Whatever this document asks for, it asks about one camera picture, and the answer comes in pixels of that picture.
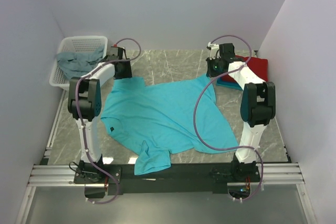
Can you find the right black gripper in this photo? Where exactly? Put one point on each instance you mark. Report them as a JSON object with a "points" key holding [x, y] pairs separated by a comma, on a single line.
{"points": [[210, 73]]}

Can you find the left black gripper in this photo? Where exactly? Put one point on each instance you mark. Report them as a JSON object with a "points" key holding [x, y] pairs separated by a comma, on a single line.
{"points": [[128, 72]]}

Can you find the light blue t-shirt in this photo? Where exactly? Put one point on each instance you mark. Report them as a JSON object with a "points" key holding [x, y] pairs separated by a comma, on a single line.
{"points": [[163, 119]]}

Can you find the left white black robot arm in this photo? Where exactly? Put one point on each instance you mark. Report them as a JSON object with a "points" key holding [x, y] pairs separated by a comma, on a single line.
{"points": [[85, 104]]}

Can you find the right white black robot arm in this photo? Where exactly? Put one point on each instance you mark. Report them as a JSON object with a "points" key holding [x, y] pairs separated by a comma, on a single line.
{"points": [[257, 108]]}

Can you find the folded teal t-shirt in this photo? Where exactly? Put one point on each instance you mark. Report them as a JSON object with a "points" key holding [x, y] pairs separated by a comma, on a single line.
{"points": [[228, 83]]}

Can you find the folded red t-shirt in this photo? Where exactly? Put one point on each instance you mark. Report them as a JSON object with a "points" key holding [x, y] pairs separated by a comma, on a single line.
{"points": [[257, 65]]}

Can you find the grey-blue crumpled t-shirt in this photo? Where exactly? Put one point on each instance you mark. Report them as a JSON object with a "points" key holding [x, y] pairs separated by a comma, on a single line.
{"points": [[77, 64]]}

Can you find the white plastic laundry basket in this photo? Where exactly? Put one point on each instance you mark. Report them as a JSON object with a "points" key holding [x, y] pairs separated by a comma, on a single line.
{"points": [[74, 44]]}

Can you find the black base crossbar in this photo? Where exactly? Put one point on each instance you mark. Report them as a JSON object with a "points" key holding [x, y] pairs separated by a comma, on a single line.
{"points": [[179, 178]]}

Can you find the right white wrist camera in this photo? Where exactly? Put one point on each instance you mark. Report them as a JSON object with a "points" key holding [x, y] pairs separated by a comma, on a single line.
{"points": [[213, 51]]}

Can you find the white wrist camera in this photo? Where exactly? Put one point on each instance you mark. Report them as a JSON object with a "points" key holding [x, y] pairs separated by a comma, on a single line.
{"points": [[213, 51], [116, 53]]}

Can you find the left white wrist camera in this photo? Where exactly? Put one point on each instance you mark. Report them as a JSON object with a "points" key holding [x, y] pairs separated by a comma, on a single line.
{"points": [[116, 53]]}

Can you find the aluminium rail frame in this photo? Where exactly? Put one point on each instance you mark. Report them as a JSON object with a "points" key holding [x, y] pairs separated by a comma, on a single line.
{"points": [[61, 176]]}

